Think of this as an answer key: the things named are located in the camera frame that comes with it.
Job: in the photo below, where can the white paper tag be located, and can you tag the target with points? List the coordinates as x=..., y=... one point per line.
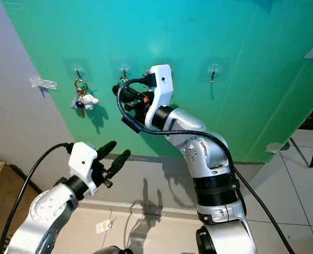
x=103, y=226

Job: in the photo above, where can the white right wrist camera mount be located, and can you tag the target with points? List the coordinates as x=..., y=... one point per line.
x=161, y=90

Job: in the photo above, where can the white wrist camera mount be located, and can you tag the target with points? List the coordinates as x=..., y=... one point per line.
x=85, y=161
x=161, y=90

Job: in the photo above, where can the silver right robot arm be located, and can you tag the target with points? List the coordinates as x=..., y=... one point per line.
x=209, y=159

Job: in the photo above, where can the clear adhesive metal hook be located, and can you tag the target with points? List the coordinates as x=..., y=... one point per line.
x=214, y=69
x=124, y=67
x=78, y=69

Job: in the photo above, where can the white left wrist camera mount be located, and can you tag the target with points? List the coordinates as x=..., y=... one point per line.
x=85, y=161

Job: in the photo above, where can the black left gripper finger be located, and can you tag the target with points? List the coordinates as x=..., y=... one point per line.
x=119, y=161
x=106, y=148

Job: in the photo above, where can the green wall board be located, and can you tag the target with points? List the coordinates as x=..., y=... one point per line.
x=241, y=42

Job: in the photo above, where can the clear tape piece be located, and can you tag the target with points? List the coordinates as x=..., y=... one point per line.
x=277, y=147
x=44, y=83

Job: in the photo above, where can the keys with white plush charm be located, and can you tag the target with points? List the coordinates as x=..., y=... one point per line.
x=86, y=99

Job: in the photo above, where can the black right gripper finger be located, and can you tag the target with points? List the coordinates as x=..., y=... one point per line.
x=121, y=97
x=130, y=90

